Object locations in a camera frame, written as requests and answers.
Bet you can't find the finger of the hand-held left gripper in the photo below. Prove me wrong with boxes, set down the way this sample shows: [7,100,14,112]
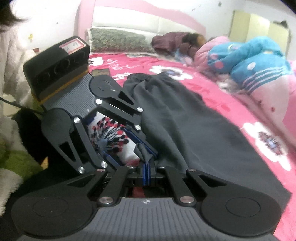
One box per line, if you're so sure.
[96,90,160,160]
[58,117,126,174]

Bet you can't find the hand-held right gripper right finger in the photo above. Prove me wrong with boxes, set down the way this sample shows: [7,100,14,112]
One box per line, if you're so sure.
[148,163,227,207]

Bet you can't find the cream wardrobe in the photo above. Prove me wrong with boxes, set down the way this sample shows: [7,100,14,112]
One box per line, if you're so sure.
[229,9,292,50]

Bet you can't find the white and pink headboard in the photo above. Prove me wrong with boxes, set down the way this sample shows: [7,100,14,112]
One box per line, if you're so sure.
[77,0,207,45]

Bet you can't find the green patterned pillow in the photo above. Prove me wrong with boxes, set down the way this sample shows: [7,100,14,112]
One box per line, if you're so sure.
[89,28,158,54]

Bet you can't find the pink and blue quilt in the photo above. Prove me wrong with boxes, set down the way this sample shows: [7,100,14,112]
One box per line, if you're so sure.
[194,36,296,144]

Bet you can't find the pink floral blanket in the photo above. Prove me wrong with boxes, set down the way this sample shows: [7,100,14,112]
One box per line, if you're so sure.
[87,52,296,241]

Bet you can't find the black smartphone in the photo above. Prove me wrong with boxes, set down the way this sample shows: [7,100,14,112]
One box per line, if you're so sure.
[91,68,110,77]

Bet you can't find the black cable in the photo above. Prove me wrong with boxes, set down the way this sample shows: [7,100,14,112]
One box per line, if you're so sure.
[0,95,45,115]

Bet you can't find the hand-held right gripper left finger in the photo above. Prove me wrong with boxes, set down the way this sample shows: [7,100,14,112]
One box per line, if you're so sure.
[67,163,148,206]

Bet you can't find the dark grey pants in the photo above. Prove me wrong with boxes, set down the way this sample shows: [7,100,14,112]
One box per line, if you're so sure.
[122,72,292,205]

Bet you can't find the person's dark hair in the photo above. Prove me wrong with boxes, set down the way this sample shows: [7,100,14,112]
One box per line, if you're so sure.
[0,0,27,26]

